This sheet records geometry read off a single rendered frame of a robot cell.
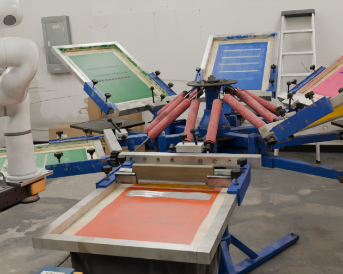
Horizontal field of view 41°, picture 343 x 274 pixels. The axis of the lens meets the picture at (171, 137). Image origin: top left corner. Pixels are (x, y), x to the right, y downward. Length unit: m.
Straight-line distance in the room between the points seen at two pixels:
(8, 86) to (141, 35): 4.90
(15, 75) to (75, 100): 5.38
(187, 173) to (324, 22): 4.22
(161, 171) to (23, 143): 0.60
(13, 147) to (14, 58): 0.38
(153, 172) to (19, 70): 0.78
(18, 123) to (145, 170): 0.60
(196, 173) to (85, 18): 4.94
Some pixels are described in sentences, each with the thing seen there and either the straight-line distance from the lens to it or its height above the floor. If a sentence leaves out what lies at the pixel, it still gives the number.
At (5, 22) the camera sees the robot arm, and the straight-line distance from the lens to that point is 1.44.
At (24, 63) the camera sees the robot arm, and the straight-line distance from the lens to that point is 1.42.
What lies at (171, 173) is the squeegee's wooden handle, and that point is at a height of 1.03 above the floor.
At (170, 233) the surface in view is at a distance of 1.56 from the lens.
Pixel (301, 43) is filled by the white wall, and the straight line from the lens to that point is 5.90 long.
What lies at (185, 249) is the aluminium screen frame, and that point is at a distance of 1.37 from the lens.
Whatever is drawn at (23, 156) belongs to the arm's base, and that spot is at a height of 1.21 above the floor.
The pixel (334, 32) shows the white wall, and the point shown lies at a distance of 5.90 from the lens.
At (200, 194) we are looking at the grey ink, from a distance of 1.86.
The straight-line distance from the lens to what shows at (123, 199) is 1.90.
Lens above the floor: 1.61
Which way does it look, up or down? 13 degrees down
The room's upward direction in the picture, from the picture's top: 4 degrees counter-clockwise
